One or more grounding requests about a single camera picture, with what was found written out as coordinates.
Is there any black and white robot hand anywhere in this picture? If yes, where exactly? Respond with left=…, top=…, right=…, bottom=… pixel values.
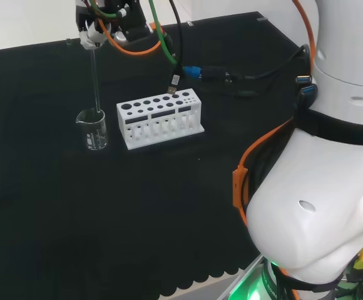
left=74, top=0, right=151, bottom=50

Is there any clear glass rod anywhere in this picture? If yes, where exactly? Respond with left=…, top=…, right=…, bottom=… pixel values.
left=91, top=46, right=103, bottom=114

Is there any clear glass beaker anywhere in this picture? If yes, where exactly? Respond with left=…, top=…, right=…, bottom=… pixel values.
left=75, top=107, right=108, bottom=151

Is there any white test tube rack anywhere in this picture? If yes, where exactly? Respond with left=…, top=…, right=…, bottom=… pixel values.
left=116, top=88, right=206, bottom=151

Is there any black bench cloth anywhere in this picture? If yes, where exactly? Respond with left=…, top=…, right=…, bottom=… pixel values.
left=0, top=11, right=311, bottom=300

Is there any black cable with USB plug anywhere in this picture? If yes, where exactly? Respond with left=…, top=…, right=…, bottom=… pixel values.
left=167, top=0, right=184, bottom=96

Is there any blue cable connector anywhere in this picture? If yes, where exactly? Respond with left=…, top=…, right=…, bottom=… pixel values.
left=182, top=65, right=203, bottom=81

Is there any black adapter cable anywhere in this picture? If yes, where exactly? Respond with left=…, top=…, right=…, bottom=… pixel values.
left=200, top=46, right=314, bottom=96

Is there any orange cable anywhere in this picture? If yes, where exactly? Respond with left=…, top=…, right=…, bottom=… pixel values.
left=95, top=0, right=316, bottom=300

